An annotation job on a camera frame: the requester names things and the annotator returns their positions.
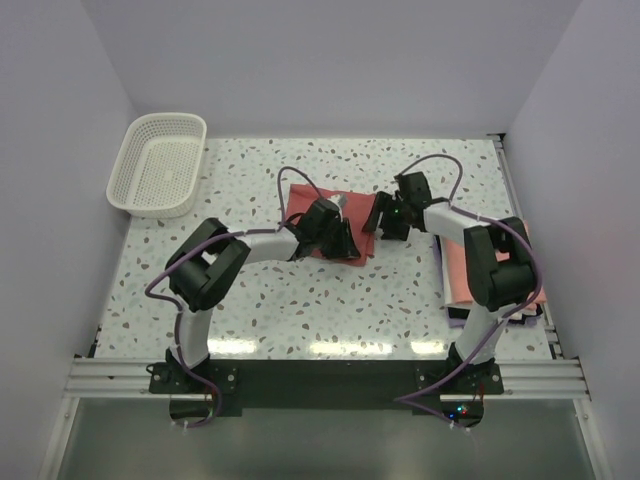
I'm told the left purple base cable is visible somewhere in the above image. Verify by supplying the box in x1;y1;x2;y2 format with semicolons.
169;354;224;429

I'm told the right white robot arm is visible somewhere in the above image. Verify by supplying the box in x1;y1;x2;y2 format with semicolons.
362;173;542;403

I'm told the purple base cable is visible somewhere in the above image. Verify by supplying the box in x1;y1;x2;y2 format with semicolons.
169;354;224;429
393;344;466;416

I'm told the red t shirt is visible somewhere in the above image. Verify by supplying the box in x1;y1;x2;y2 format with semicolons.
285;184;375;267

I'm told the white plastic basket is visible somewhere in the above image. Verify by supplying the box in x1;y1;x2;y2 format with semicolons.
106;112;207;219

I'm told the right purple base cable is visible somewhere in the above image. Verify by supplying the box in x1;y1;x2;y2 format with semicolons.
393;344;466;416

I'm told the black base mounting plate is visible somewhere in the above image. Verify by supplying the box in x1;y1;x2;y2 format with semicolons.
146;360;504;420

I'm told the aluminium frame rail right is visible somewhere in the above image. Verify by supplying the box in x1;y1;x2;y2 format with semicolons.
488;130;596;480

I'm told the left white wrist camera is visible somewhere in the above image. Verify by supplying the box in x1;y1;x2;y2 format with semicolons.
328;193;348;214

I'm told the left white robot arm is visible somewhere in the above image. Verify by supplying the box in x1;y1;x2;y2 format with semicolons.
145;194;360;399

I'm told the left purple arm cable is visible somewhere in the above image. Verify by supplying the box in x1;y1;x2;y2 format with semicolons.
144;166;326;361

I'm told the folded salmon t shirt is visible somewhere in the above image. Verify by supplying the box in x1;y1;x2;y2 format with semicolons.
438;214;542;311

